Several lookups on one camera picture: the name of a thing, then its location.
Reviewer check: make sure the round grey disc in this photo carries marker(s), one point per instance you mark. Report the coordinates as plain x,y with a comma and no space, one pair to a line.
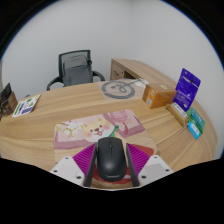
110,90

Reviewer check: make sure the small beige box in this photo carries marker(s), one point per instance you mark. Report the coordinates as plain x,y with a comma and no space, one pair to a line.
177,114

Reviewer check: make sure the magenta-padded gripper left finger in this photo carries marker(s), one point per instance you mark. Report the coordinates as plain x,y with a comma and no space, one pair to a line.
83,161

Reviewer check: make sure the black box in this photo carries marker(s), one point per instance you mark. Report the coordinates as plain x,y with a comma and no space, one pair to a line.
5,93

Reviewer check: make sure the wooden side desk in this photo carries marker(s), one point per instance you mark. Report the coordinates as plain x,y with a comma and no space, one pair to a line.
133,68

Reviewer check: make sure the purple card package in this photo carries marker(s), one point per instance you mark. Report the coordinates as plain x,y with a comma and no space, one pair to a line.
186,88

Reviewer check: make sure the black computer mouse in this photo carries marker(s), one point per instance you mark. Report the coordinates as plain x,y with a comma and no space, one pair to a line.
111,159

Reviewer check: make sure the grey backpack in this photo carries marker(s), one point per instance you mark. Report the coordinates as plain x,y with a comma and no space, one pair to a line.
77,71

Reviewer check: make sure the light blue package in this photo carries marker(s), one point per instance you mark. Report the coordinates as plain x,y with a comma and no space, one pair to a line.
194,130

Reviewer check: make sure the black mesh office chair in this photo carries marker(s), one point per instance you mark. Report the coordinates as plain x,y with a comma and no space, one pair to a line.
65,60

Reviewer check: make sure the printed sheet with coloured shapes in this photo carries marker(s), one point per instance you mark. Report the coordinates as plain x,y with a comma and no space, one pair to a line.
26,106

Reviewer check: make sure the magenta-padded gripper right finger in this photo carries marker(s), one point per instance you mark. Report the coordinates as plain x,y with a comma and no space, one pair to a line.
140,161

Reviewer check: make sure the cartoon print mouse pad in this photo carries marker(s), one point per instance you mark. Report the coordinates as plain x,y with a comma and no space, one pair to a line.
83,131

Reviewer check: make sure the orange-brown small box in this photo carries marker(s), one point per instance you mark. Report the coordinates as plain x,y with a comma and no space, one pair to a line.
159,96

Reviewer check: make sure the teal green package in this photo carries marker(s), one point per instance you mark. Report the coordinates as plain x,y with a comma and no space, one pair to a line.
199,119

